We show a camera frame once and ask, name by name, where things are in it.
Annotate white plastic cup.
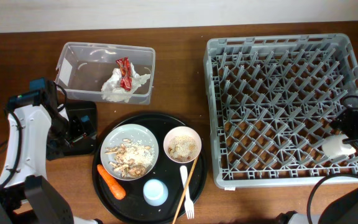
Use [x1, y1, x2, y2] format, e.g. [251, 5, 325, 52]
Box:
[321, 134, 356, 159]

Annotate large white napkin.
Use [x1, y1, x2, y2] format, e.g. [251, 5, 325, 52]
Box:
[101, 63, 151, 103]

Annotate grey round plate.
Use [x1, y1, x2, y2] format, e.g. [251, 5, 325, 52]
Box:
[100, 124, 159, 180]

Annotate rice and mushroom leftovers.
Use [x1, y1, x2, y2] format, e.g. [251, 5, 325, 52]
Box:
[102, 139, 157, 179]

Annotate orange carrot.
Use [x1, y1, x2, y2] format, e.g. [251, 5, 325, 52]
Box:
[96, 164, 126, 200]

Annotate red snack wrapper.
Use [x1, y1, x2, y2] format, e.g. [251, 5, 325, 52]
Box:
[116, 57, 132, 91]

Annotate light blue cup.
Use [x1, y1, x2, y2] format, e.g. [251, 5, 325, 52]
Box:
[143, 179, 168, 207]

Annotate pink bowl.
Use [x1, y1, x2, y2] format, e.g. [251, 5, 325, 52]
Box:
[163, 126, 202, 164]

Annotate wooden chopstick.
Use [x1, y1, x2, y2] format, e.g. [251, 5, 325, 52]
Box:
[172, 157, 198, 223]

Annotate white plastic fork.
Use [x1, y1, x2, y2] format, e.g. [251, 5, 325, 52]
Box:
[180, 166, 195, 220]

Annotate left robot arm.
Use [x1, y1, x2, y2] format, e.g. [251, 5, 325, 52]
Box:
[0, 78, 97, 223]

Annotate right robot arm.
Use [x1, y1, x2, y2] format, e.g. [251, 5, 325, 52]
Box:
[274, 107, 358, 223]

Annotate clear plastic waste bin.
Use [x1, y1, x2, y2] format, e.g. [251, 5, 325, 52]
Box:
[55, 42, 155, 105]

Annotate grey plastic dishwasher rack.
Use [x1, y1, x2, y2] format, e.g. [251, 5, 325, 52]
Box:
[203, 34, 358, 189]

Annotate black rectangular tray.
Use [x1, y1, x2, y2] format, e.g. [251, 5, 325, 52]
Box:
[47, 100, 98, 161]

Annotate round black serving tray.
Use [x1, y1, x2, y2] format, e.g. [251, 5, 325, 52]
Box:
[91, 112, 208, 224]

